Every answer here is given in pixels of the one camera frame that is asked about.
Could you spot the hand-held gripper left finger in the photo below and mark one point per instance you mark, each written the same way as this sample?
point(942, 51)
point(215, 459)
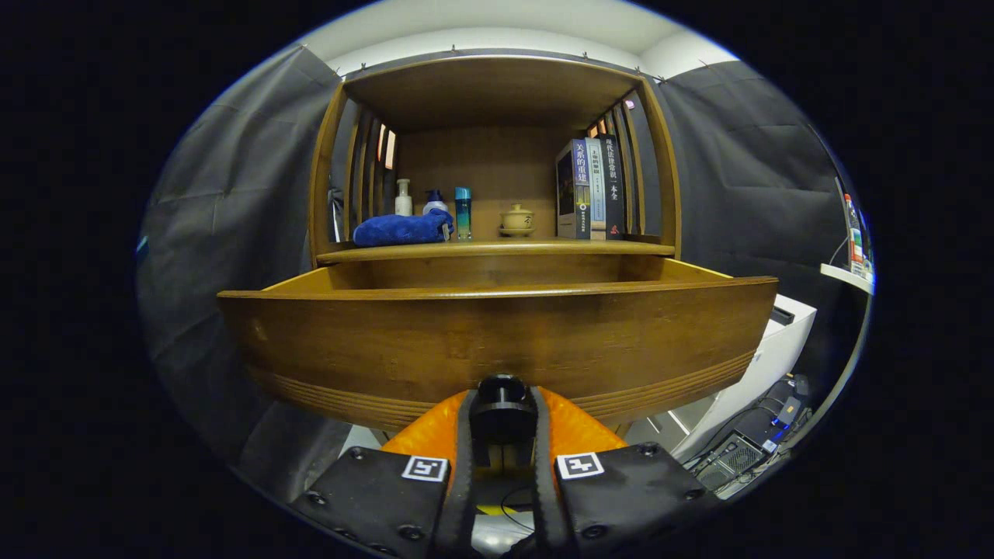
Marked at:
point(463, 481)

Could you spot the teal blue bottle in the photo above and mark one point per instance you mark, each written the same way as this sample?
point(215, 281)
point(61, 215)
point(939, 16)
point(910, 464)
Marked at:
point(463, 213)

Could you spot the clear bottle red label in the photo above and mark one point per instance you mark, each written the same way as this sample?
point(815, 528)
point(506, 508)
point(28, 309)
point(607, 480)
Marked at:
point(854, 241)

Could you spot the beige saucer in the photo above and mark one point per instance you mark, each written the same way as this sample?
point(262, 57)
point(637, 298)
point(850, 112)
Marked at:
point(516, 232)

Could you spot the white bottle blue pump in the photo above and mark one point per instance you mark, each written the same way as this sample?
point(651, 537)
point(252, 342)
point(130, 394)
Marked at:
point(435, 206)

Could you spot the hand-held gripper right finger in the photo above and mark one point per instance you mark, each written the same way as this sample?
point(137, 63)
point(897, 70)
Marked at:
point(543, 489)

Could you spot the beige lidded teacup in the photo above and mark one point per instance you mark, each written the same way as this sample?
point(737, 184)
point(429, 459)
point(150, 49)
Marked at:
point(517, 217)

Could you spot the black computer tower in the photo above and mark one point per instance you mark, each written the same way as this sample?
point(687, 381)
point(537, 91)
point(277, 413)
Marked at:
point(730, 462)

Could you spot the blue spine book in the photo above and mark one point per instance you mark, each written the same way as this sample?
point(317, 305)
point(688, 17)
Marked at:
point(573, 190)

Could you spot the blue folded towel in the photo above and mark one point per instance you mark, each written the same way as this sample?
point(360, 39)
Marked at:
point(400, 229)

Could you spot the white shelf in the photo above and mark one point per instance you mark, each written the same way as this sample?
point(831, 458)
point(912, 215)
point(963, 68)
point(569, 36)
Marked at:
point(846, 277)

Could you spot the wooden countertop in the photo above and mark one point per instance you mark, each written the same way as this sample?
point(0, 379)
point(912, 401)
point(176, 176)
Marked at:
point(536, 248)

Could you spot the black round drawer knob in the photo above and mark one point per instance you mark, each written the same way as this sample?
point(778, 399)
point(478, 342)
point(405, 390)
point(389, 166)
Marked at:
point(503, 411)

